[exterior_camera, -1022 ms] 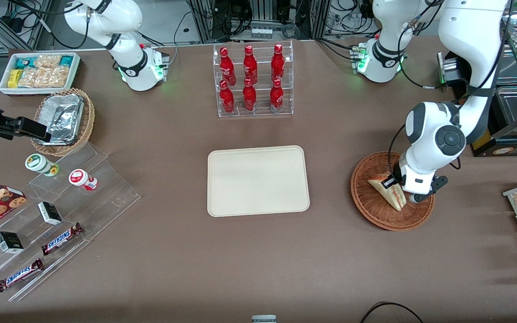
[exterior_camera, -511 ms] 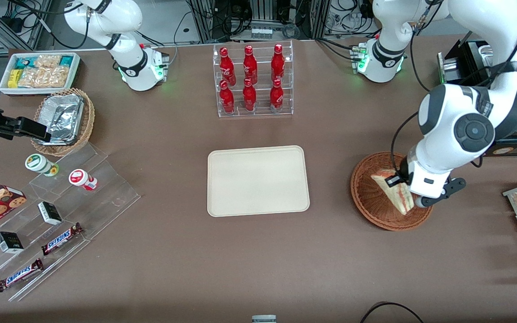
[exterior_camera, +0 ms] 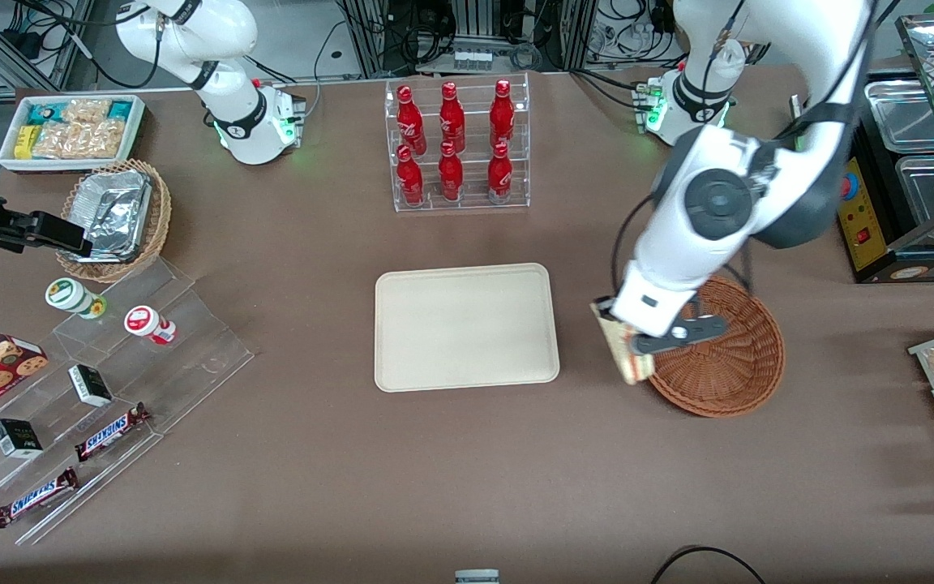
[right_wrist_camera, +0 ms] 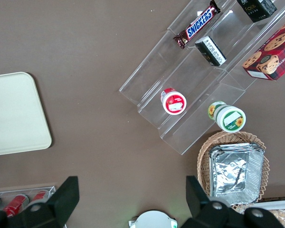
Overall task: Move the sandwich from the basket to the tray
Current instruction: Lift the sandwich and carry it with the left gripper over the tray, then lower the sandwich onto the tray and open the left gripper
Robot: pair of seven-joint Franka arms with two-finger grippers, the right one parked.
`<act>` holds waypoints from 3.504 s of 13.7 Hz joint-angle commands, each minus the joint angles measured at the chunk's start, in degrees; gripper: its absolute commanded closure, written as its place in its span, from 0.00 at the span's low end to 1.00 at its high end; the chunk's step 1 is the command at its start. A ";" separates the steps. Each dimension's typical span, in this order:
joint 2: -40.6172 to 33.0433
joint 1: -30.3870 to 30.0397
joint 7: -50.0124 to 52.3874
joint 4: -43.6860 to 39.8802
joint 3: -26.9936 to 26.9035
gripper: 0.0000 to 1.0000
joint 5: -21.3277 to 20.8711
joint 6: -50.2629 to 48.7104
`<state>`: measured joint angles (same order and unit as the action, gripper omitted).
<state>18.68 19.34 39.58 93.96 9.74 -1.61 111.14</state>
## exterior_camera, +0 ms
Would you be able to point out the clear acrylic stepped display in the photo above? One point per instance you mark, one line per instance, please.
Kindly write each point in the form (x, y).
(191, 357)

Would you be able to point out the brown round wicker basket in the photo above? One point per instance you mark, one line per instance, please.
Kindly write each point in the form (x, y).
(734, 365)

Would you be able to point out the teal snack packet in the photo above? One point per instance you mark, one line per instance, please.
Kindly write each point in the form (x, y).
(121, 110)
(43, 113)

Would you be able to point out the cream plastic tray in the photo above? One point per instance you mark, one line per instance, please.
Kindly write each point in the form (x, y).
(467, 328)

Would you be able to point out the white rectangular snack bin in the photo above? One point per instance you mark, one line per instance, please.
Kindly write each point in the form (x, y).
(9, 158)

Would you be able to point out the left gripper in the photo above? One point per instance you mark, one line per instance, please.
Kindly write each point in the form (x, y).
(603, 312)

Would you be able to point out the red lid yogurt cup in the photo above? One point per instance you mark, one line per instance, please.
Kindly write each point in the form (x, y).
(147, 323)

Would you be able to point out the aluminium foil tray stack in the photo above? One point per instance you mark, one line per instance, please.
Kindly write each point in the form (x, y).
(114, 215)

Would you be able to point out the clear acrylic bottle rack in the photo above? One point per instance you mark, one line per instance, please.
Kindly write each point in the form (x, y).
(471, 203)

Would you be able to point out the yellow snack packet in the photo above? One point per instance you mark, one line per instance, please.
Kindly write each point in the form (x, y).
(25, 142)

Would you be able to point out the small grey box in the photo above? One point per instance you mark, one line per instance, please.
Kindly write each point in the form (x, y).
(477, 577)

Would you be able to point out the light wicker basket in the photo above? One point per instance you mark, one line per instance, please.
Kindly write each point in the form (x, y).
(160, 211)

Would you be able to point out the triangle sandwich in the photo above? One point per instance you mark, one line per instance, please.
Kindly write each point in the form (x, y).
(633, 365)

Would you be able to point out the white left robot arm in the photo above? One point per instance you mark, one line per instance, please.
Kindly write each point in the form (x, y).
(718, 203)

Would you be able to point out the aluminium frame rack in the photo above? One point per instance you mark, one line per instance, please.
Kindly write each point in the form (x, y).
(467, 24)

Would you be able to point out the clear bag of peanuts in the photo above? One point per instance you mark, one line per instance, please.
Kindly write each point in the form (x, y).
(86, 111)
(78, 139)

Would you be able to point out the small black box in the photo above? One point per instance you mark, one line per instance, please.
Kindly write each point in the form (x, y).
(17, 438)
(90, 385)

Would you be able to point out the black food warmer machine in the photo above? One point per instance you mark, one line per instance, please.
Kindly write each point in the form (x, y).
(864, 211)

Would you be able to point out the green lid yogurt cup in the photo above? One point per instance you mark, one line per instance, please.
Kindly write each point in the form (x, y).
(70, 296)

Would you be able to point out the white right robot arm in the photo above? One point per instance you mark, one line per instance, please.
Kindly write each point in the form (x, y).
(224, 32)

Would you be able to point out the snickers bar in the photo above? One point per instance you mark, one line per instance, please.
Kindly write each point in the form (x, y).
(36, 497)
(110, 432)

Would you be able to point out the red cola bottle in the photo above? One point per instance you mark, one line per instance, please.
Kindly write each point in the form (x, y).
(500, 174)
(410, 118)
(451, 174)
(502, 109)
(410, 178)
(452, 113)

